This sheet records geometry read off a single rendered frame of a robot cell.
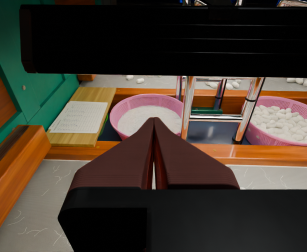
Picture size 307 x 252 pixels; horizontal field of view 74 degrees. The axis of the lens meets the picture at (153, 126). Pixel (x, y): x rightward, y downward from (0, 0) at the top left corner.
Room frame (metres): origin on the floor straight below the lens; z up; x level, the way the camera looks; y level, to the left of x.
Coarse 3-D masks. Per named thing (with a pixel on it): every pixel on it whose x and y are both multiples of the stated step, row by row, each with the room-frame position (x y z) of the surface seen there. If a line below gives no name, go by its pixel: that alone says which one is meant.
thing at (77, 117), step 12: (72, 108) 0.57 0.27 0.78; (84, 108) 0.57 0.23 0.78; (96, 108) 0.57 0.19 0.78; (60, 120) 0.50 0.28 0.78; (72, 120) 0.50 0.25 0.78; (84, 120) 0.50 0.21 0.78; (96, 120) 0.50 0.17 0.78; (60, 132) 0.44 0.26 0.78; (72, 132) 0.44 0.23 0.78; (84, 132) 0.44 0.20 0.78; (96, 132) 0.44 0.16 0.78
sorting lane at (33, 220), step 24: (48, 168) 0.34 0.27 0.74; (72, 168) 0.34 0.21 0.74; (240, 168) 0.35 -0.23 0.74; (264, 168) 0.35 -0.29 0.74; (288, 168) 0.35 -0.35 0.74; (24, 192) 0.27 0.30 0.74; (48, 192) 0.27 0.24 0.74; (24, 216) 0.22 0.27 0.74; (48, 216) 0.22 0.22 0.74; (0, 240) 0.17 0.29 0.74; (24, 240) 0.17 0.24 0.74; (48, 240) 0.17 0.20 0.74
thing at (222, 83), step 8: (184, 0) 0.66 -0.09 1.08; (240, 0) 0.66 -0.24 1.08; (176, 80) 0.67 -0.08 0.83; (184, 80) 0.66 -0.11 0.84; (200, 80) 0.66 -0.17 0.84; (208, 80) 0.66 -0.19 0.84; (216, 80) 0.66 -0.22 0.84; (224, 80) 0.66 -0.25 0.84; (176, 88) 0.66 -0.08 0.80; (224, 88) 0.66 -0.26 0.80; (176, 96) 0.66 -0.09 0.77; (216, 96) 0.66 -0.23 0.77; (216, 104) 0.66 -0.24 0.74; (192, 112) 0.66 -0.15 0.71; (200, 112) 0.65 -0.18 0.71; (208, 112) 0.65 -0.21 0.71; (216, 112) 0.65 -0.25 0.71
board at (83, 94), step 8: (80, 88) 0.71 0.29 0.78; (88, 88) 0.71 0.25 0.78; (96, 88) 0.71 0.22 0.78; (104, 88) 0.71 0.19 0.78; (112, 88) 0.71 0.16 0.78; (72, 96) 0.65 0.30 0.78; (80, 96) 0.65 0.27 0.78; (88, 96) 0.65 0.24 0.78; (96, 96) 0.65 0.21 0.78; (104, 96) 0.65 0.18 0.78; (112, 96) 0.65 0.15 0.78; (104, 112) 0.55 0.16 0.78; (48, 136) 0.43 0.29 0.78; (56, 136) 0.43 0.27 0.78; (64, 136) 0.43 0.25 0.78; (72, 136) 0.43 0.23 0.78; (80, 136) 0.43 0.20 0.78; (88, 136) 0.43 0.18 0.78; (96, 136) 0.43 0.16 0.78; (56, 144) 0.40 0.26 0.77; (64, 144) 0.40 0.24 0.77; (72, 144) 0.40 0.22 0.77; (80, 144) 0.40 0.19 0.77; (88, 144) 0.40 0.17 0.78
